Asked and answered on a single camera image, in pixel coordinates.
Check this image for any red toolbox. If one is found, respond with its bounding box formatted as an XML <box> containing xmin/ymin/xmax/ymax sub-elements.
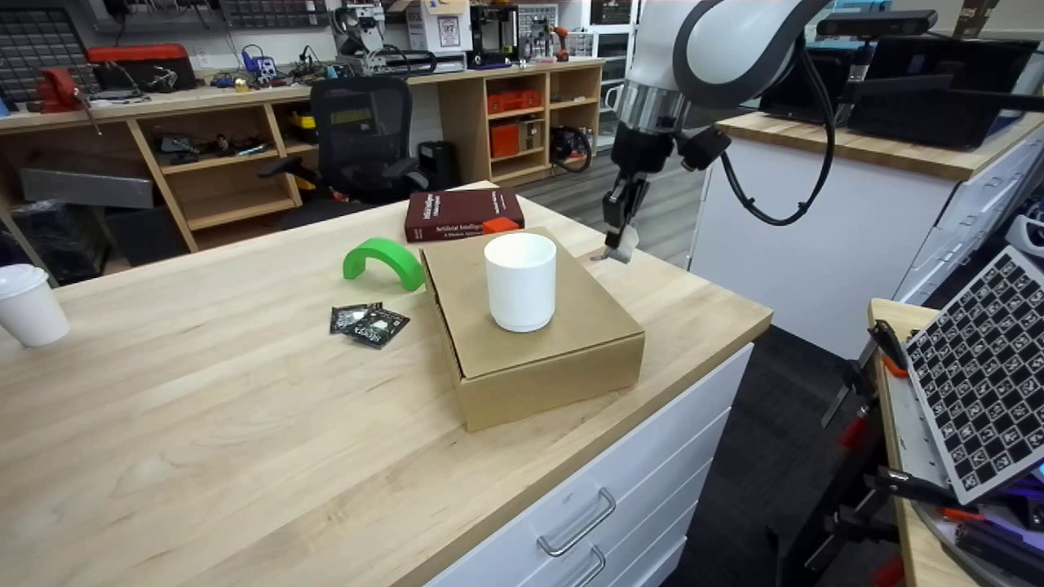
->
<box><xmin>85</xmin><ymin>42</ymin><xmax>201</xmax><ymax>95</ymax></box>

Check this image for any black white checkerboard panel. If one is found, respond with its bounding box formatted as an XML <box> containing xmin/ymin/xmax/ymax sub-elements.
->
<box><xmin>900</xmin><ymin>242</ymin><xmax>1044</xmax><ymax>510</ymax></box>

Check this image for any flat orange storage bin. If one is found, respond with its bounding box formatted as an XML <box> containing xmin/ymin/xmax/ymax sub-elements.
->
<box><xmin>484</xmin><ymin>88</ymin><xmax>549</xmax><ymax>117</ymax></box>

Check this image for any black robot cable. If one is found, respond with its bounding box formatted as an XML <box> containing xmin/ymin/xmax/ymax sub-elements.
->
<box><xmin>714</xmin><ymin>42</ymin><xmax>843</xmax><ymax>227</ymax></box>

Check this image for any wooden workbench with shelves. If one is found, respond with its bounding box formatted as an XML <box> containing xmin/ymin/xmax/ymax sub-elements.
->
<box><xmin>0</xmin><ymin>58</ymin><xmax>606</xmax><ymax>253</ymax></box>

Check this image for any dark red book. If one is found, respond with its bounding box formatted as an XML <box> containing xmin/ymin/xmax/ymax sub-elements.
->
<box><xmin>401</xmin><ymin>185</ymin><xmax>530</xmax><ymax>244</ymax></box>

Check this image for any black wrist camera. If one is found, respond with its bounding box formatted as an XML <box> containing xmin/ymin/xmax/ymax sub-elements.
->
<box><xmin>677</xmin><ymin>124</ymin><xmax>733</xmax><ymax>175</ymax></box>

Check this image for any white ceramic mug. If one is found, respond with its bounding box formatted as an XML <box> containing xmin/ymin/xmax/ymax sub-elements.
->
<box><xmin>481</xmin><ymin>232</ymin><xmax>560</xmax><ymax>335</ymax></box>

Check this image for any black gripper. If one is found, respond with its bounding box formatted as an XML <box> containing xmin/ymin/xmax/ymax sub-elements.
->
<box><xmin>599</xmin><ymin>127</ymin><xmax>671</xmax><ymax>262</ymax></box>

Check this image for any white drawer cabinet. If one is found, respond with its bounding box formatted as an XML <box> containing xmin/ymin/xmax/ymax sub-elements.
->
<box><xmin>421</xmin><ymin>338</ymin><xmax>759</xmax><ymax>587</ymax></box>

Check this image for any black coiled cable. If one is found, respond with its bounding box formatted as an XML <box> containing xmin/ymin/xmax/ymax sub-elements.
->
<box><xmin>549</xmin><ymin>124</ymin><xmax>596</xmax><ymax>175</ymax></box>

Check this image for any black office chair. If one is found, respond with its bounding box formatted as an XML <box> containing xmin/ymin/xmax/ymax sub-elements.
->
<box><xmin>273</xmin><ymin>72</ymin><xmax>433</xmax><ymax>210</ymax></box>

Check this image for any black floor bin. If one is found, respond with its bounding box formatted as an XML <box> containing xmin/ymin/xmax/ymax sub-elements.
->
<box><xmin>415</xmin><ymin>141</ymin><xmax>463</xmax><ymax>197</ymax></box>

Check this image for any black teabag packet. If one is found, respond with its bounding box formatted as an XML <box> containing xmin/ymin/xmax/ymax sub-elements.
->
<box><xmin>347</xmin><ymin>308</ymin><xmax>415</xmax><ymax>353</ymax></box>
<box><xmin>325</xmin><ymin>301</ymin><xmax>386</xmax><ymax>335</ymax></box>

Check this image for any small wooden side table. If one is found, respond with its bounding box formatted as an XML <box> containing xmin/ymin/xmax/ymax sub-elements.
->
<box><xmin>864</xmin><ymin>298</ymin><xmax>982</xmax><ymax>587</ymax></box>

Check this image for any red bench tool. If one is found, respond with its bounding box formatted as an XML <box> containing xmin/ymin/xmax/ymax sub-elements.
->
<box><xmin>36</xmin><ymin>66</ymin><xmax>85</xmax><ymax>114</ymax></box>

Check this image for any green plastic arc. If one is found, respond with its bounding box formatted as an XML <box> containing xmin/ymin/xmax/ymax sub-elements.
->
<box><xmin>339</xmin><ymin>235</ymin><xmax>429</xmax><ymax>298</ymax></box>

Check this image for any short metal drawer handle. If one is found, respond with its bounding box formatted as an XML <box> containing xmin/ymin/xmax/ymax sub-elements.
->
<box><xmin>563</xmin><ymin>546</ymin><xmax>613</xmax><ymax>587</ymax></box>

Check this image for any white paper cup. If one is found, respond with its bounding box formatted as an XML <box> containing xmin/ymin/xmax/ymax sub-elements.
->
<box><xmin>0</xmin><ymin>262</ymin><xmax>76</xmax><ymax>353</ymax></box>

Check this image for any long metal drawer handle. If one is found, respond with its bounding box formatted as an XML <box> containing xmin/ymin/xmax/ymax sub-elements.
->
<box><xmin>536</xmin><ymin>482</ymin><xmax>619</xmax><ymax>561</ymax></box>

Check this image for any black equipment case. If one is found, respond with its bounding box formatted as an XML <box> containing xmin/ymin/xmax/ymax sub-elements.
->
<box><xmin>759</xmin><ymin>11</ymin><xmax>1044</xmax><ymax>154</ymax></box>

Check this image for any grey flat panel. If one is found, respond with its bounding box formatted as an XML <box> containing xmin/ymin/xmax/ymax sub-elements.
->
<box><xmin>15</xmin><ymin>166</ymin><xmax>155</xmax><ymax>216</ymax></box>

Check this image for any white drawer rack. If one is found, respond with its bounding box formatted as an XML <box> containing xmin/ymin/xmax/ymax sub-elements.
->
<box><xmin>586</xmin><ymin>0</ymin><xmax>646</xmax><ymax>149</ymax></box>

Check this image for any tall orange storage bin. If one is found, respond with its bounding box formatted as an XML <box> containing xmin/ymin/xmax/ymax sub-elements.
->
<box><xmin>486</xmin><ymin>117</ymin><xmax>549</xmax><ymax>163</ymax></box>

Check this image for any brown cardboard box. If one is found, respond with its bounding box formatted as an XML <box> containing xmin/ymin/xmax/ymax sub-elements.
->
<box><xmin>416</xmin><ymin>232</ymin><xmax>649</xmax><ymax>433</ymax></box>

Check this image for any white counter with wooden top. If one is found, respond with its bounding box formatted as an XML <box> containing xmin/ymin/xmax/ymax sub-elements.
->
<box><xmin>688</xmin><ymin>109</ymin><xmax>1044</xmax><ymax>363</ymax></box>

